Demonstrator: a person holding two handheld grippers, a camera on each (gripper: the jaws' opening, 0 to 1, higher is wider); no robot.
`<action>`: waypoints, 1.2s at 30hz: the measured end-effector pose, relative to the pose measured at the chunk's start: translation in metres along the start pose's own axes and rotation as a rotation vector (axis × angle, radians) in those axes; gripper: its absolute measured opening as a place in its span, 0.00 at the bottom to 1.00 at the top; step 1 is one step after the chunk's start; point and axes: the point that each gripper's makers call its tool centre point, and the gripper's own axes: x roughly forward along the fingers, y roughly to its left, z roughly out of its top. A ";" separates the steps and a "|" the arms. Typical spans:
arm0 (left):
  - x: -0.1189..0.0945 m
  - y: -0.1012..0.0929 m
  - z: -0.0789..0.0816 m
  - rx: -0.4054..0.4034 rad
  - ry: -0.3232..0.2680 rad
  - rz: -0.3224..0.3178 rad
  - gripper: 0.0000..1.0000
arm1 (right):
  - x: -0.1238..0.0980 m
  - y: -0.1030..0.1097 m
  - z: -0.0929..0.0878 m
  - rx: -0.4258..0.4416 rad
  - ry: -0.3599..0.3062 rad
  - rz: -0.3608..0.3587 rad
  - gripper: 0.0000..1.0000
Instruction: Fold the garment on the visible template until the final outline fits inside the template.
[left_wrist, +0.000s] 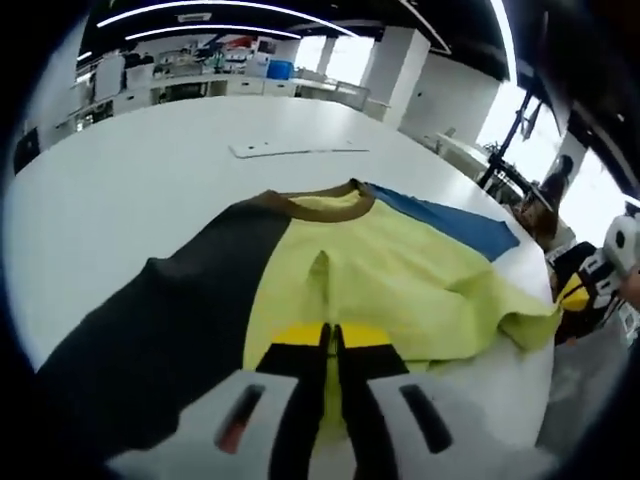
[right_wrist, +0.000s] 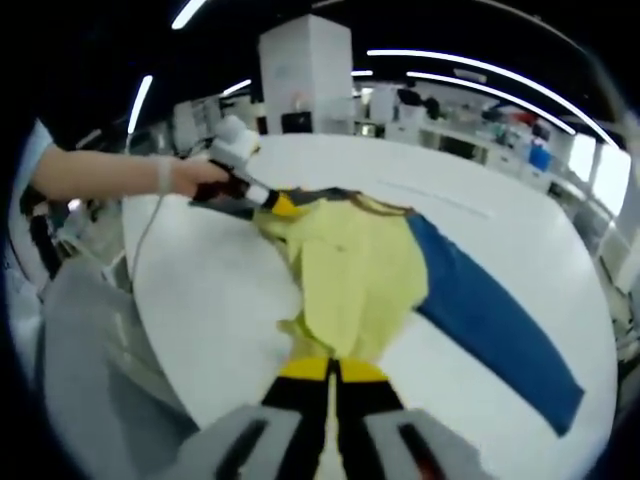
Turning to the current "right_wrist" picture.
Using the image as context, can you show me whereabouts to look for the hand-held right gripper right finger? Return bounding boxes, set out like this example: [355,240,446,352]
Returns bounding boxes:
[335,358,494,480]

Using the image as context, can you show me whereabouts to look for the white counter cabinets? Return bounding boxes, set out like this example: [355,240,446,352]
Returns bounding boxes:
[359,107,551,194]

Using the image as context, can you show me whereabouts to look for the person's left hand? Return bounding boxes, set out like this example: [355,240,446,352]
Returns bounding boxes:
[169,158,235,198]

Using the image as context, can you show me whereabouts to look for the blue container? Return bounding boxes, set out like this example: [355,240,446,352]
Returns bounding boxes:
[529,142,551,171]

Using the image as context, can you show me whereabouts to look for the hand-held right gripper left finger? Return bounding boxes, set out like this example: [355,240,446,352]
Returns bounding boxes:
[172,357,332,480]

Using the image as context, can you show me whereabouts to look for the black box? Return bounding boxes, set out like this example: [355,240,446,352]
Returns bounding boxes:
[280,111,314,135]

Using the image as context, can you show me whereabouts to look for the yellow and blue garment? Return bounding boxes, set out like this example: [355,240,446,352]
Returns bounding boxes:
[252,185,586,480]

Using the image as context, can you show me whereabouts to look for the bright window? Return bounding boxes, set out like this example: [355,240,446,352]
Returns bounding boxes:
[569,134,631,206]

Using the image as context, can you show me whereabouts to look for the white square pillar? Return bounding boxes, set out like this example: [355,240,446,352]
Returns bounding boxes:
[258,13,354,136]

